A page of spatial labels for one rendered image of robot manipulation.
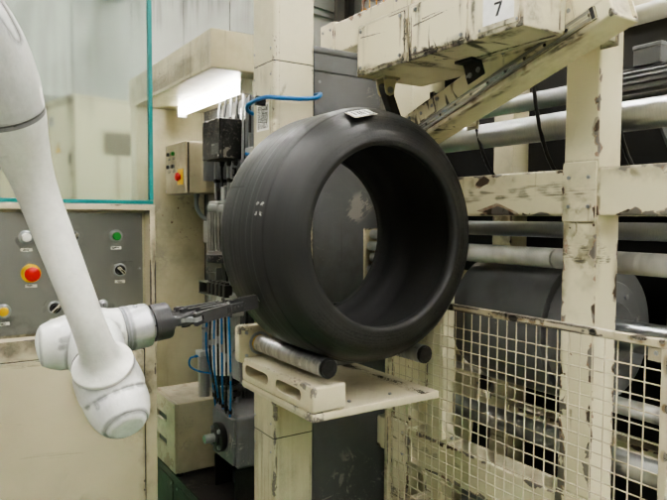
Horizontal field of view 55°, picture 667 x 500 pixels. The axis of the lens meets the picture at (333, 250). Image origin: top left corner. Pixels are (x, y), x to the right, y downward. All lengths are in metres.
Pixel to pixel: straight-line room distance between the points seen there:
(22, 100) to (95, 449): 1.26
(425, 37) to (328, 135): 0.43
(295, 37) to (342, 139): 0.52
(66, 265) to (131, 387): 0.23
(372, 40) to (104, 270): 1.01
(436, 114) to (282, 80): 0.43
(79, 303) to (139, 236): 0.94
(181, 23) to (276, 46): 10.50
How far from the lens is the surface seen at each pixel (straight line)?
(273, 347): 1.60
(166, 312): 1.31
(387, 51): 1.79
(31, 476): 2.01
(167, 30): 12.09
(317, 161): 1.34
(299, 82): 1.81
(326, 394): 1.43
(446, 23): 1.63
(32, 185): 1.06
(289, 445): 1.87
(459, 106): 1.74
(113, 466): 2.05
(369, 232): 2.05
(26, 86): 0.98
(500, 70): 1.66
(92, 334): 1.08
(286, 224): 1.30
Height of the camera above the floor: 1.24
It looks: 3 degrees down
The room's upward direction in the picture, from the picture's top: straight up
